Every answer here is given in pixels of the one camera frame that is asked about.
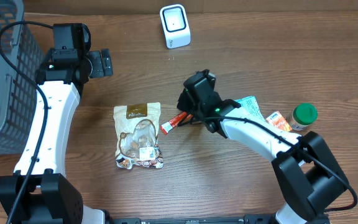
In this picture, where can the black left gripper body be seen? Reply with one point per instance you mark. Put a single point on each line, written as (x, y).
(101, 64)

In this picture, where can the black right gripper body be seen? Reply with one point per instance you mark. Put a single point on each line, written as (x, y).
(184, 101)

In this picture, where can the red stick packet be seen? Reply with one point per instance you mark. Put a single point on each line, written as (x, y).
(174, 122)

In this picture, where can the beige snack pouch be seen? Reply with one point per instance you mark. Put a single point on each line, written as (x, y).
(137, 135)

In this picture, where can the teal tissue packet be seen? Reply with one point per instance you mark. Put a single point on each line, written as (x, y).
(251, 105)

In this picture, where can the orange small box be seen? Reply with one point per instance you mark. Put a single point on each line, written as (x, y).
(277, 120)

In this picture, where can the green lid jar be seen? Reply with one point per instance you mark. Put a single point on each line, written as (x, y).
(302, 116)

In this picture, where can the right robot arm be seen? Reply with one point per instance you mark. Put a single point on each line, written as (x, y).
(308, 174)

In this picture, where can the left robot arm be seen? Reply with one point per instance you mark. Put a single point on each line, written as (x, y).
(38, 191)

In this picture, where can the white barcode scanner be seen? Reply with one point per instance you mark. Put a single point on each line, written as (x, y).
(175, 26)

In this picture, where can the grey plastic mesh basket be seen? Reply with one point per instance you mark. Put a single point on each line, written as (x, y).
(17, 96)

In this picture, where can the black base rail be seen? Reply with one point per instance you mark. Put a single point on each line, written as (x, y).
(191, 221)

